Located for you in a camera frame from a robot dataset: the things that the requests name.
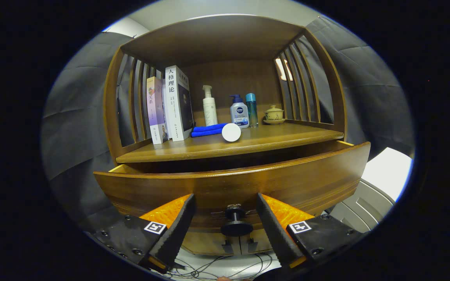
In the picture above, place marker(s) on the white thick book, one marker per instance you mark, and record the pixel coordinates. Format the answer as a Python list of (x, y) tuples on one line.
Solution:
[(173, 109)]

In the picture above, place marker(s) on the white cleanser tube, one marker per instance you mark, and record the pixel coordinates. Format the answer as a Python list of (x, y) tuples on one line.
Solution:
[(231, 132)]

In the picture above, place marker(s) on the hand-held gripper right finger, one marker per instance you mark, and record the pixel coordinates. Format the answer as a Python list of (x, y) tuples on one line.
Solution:
[(277, 238)]

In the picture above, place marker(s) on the purple book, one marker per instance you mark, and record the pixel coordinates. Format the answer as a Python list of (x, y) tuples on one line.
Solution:
[(154, 113)]

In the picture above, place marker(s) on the brown wooden drawer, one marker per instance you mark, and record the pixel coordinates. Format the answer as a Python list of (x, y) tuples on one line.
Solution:
[(229, 187)]

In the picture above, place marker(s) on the teal slim bottle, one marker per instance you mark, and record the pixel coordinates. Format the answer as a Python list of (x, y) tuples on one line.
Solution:
[(252, 111)]

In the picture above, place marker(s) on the black drawer knob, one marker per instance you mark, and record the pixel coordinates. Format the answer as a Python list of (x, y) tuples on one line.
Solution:
[(236, 228)]

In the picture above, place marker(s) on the beige lidded teacup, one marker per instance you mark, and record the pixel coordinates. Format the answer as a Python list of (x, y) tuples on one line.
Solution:
[(274, 114)]

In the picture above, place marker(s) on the white bottle blue cap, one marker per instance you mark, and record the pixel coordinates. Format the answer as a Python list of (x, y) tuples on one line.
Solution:
[(239, 115)]

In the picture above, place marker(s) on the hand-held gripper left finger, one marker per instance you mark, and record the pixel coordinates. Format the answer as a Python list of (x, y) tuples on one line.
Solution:
[(176, 234)]

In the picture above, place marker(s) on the brown wooden cabinet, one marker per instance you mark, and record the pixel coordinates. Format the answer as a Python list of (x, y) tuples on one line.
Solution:
[(209, 39)]

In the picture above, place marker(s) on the wooden cabinet door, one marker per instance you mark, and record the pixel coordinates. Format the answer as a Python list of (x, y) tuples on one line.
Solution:
[(262, 244), (205, 242)]

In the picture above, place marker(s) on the white pump bottle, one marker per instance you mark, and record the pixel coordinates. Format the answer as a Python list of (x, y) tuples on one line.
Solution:
[(209, 113)]

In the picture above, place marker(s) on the wooden countertop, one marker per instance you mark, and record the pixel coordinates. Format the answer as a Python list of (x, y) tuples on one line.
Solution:
[(272, 138)]

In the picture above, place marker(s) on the blue folded cloth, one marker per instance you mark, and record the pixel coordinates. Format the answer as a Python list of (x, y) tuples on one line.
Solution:
[(205, 130)]

